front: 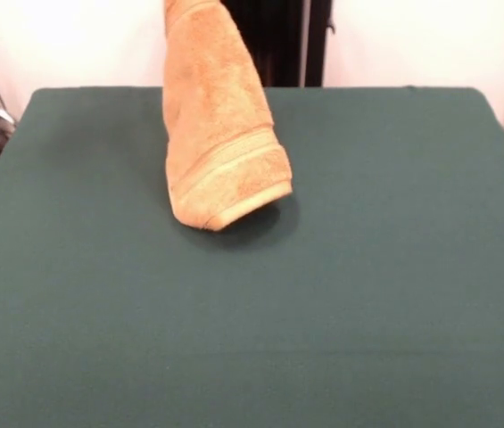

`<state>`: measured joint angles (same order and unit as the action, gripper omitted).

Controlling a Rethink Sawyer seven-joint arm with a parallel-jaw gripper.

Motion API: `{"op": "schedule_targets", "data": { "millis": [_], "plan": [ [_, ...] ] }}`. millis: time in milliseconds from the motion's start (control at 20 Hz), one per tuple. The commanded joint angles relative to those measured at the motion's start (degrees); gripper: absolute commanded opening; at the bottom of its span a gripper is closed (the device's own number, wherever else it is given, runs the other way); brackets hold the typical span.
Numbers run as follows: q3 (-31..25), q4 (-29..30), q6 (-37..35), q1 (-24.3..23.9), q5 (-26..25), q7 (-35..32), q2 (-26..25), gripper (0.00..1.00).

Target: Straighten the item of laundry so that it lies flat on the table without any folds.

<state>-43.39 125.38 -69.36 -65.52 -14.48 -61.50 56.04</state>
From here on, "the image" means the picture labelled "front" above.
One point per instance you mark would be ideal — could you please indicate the tan terry towel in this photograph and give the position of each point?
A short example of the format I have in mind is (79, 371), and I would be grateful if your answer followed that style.
(216, 125)

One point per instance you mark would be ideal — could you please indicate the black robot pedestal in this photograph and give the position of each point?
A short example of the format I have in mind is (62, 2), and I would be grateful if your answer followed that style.
(287, 44)

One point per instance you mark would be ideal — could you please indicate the dark green table cloth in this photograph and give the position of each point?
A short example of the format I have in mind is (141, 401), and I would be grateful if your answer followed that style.
(144, 312)

